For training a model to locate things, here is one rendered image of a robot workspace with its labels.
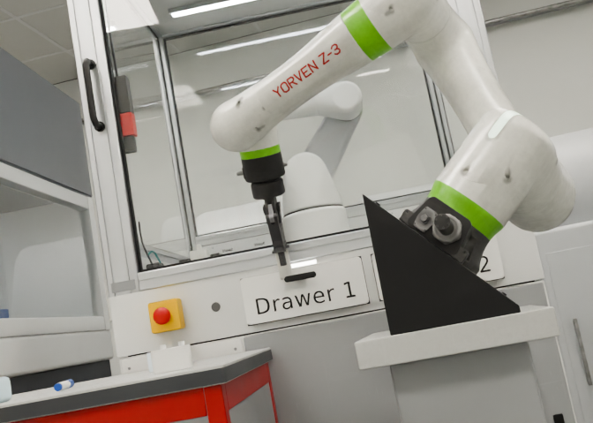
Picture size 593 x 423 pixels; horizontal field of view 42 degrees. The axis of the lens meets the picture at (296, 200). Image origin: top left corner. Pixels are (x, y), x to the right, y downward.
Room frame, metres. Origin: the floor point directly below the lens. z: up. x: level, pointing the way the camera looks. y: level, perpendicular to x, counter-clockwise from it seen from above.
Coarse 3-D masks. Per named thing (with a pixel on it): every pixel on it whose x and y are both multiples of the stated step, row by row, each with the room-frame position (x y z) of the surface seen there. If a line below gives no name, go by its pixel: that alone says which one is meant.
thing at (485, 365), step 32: (480, 320) 1.08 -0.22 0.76; (512, 320) 1.07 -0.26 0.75; (544, 320) 1.06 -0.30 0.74; (384, 352) 1.10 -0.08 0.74; (416, 352) 1.09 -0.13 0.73; (448, 352) 1.08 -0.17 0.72; (480, 352) 1.12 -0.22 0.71; (512, 352) 1.11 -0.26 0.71; (416, 384) 1.13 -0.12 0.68; (448, 384) 1.13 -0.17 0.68; (480, 384) 1.12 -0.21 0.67; (512, 384) 1.11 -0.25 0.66; (416, 416) 1.13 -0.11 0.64; (448, 416) 1.13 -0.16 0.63; (480, 416) 1.12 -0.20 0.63; (512, 416) 1.11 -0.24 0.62; (544, 416) 1.11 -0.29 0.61
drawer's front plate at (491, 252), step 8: (496, 240) 1.76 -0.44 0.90; (488, 248) 1.77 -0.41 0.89; (496, 248) 1.76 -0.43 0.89; (488, 256) 1.77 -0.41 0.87; (496, 256) 1.76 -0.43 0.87; (480, 264) 1.77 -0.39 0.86; (488, 264) 1.77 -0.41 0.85; (496, 264) 1.76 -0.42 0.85; (376, 272) 1.78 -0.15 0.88; (480, 272) 1.77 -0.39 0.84; (488, 272) 1.77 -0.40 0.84; (496, 272) 1.76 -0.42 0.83; (376, 280) 1.78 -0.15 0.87; (488, 280) 1.77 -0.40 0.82
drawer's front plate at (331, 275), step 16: (304, 272) 1.79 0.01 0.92; (320, 272) 1.79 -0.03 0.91; (336, 272) 1.79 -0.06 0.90; (352, 272) 1.79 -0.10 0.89; (256, 288) 1.80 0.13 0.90; (272, 288) 1.80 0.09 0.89; (288, 288) 1.80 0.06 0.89; (304, 288) 1.79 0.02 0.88; (320, 288) 1.79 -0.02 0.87; (336, 288) 1.79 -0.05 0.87; (352, 288) 1.79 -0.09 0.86; (272, 304) 1.80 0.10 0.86; (288, 304) 1.80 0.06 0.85; (304, 304) 1.79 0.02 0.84; (320, 304) 1.79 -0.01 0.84; (336, 304) 1.79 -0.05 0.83; (352, 304) 1.79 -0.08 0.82; (256, 320) 1.80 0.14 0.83; (272, 320) 1.80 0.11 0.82
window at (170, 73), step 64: (128, 0) 1.85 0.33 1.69; (192, 0) 1.84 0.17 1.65; (256, 0) 1.83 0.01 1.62; (320, 0) 1.82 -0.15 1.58; (128, 64) 1.85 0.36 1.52; (192, 64) 1.84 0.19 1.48; (256, 64) 1.83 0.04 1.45; (384, 64) 1.81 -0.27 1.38; (128, 128) 1.85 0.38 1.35; (192, 128) 1.84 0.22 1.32; (320, 128) 1.82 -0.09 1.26; (384, 128) 1.81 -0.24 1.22; (448, 128) 1.80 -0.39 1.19; (192, 192) 1.84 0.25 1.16; (320, 192) 1.82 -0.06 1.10; (384, 192) 1.81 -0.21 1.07; (192, 256) 1.85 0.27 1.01
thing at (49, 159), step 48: (0, 48) 2.18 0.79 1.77; (0, 96) 2.13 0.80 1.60; (48, 96) 2.50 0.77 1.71; (0, 144) 2.10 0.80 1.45; (48, 144) 2.45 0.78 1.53; (48, 192) 2.40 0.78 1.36; (96, 240) 2.80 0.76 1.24; (96, 288) 2.76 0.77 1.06; (0, 336) 1.97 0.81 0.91; (48, 336) 2.26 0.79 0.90; (96, 336) 2.66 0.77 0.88; (48, 384) 2.26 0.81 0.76
